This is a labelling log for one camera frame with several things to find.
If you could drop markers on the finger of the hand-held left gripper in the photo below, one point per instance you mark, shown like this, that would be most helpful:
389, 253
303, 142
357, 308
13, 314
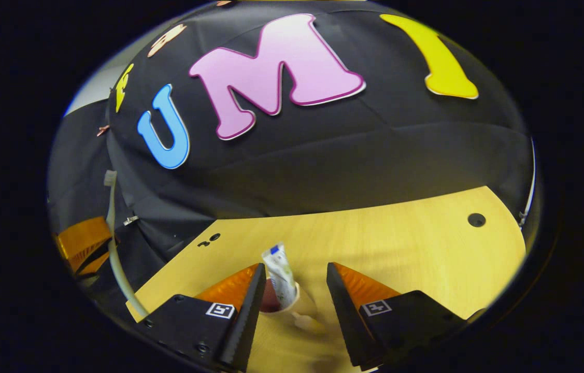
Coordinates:
96, 263
84, 235

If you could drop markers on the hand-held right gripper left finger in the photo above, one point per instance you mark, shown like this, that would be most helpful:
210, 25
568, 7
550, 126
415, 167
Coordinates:
247, 326

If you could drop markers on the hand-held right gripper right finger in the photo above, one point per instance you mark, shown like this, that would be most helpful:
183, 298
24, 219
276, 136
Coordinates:
346, 321

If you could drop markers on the white toothpaste tube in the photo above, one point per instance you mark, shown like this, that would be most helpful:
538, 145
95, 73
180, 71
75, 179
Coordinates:
280, 274

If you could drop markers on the wooden desktop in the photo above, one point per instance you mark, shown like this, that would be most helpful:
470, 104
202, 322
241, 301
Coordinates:
400, 243

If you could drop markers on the small silver clip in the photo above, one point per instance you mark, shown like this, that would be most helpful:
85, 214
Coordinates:
131, 220

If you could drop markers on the small red clip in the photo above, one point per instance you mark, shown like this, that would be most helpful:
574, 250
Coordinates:
103, 130

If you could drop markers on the black backdrop cloth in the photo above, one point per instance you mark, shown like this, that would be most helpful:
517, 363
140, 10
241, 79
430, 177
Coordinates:
349, 145

